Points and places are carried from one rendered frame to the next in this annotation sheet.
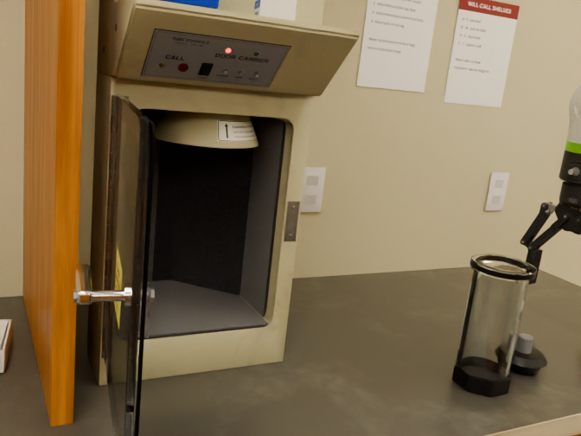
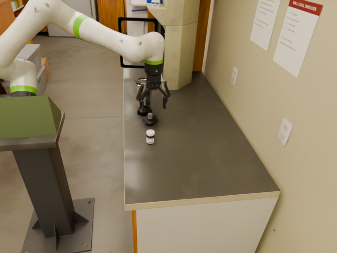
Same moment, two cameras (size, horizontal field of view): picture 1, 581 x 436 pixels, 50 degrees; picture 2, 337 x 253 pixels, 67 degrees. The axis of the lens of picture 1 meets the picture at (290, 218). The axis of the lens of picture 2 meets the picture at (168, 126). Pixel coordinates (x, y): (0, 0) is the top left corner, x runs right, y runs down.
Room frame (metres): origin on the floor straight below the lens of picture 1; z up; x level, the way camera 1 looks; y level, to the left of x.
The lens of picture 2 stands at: (1.61, -1.67, 1.80)
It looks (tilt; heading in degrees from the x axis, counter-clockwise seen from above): 34 degrees down; 108
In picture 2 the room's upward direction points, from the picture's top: 3 degrees clockwise
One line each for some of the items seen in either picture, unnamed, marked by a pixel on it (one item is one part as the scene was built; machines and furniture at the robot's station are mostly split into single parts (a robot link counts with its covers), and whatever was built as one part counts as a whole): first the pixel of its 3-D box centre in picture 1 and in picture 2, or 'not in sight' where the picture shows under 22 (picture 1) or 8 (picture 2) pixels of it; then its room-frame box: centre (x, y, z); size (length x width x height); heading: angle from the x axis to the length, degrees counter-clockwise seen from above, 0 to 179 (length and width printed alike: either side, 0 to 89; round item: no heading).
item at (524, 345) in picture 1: (522, 351); (150, 118); (1.10, -0.47, 0.97); 0.09 x 0.09 x 0.07
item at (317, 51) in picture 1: (238, 53); (154, 12); (0.89, 0.10, 1.46); 0.32 x 0.11 x 0.10; 118
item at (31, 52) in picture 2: not in sight; (21, 62); (-1.32, 0.80, 0.49); 0.60 x 0.42 x 0.33; 118
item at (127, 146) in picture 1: (121, 269); (138, 44); (0.71, 0.20, 1.19); 0.30 x 0.01 x 0.40; 21
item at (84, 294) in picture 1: (98, 284); not in sight; (0.63, 0.20, 1.20); 0.10 x 0.05 x 0.03; 21
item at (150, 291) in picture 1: (143, 310); not in sight; (0.62, 0.15, 1.18); 0.02 x 0.02 x 0.06; 21
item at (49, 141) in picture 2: not in sight; (31, 129); (0.49, -0.79, 0.92); 0.32 x 0.32 x 0.04; 30
